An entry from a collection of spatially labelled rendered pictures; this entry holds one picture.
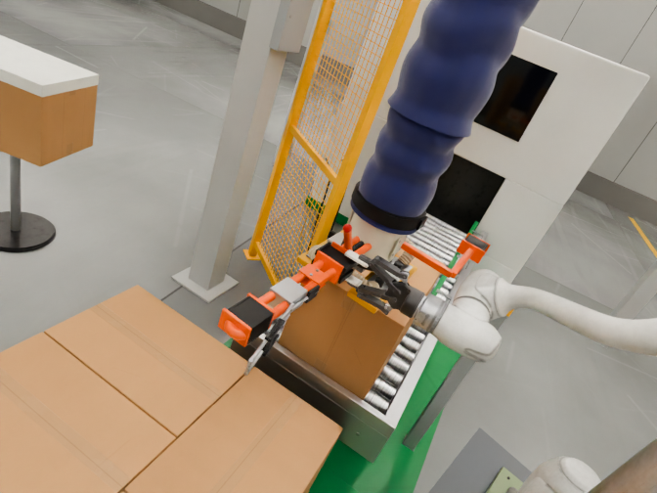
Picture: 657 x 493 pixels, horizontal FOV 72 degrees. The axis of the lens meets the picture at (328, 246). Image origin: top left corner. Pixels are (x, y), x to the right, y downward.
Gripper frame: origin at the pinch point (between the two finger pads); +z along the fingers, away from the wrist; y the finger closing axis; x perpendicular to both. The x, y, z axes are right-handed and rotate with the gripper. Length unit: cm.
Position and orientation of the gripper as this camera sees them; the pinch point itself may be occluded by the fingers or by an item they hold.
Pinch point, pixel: (352, 267)
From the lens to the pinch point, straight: 121.3
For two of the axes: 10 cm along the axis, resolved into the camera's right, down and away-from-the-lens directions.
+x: 4.4, -3.2, 8.4
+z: -8.4, -4.8, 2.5
